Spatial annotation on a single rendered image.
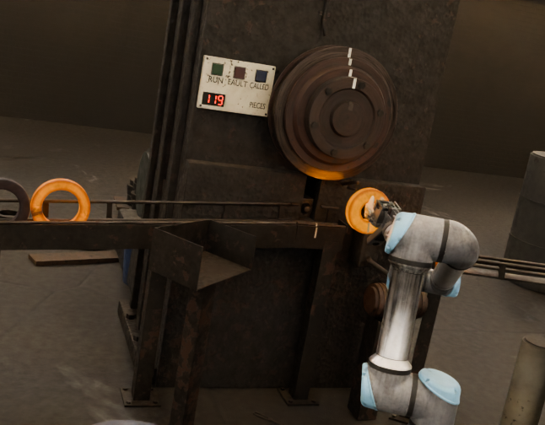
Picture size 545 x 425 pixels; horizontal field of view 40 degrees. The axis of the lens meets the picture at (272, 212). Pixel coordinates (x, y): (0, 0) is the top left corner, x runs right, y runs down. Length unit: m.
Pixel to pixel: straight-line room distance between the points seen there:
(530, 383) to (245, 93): 1.37
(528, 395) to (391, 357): 0.76
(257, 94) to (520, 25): 8.06
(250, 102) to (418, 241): 0.97
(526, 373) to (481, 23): 7.88
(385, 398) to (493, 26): 8.56
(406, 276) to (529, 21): 8.77
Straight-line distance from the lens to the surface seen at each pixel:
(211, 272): 2.35
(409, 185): 2.96
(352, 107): 2.55
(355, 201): 2.51
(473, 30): 10.13
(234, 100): 2.65
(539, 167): 5.19
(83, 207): 2.52
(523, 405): 2.68
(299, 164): 2.62
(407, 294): 1.98
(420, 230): 1.95
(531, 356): 2.62
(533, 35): 10.66
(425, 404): 2.04
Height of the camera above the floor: 1.35
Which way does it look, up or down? 13 degrees down
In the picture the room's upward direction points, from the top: 10 degrees clockwise
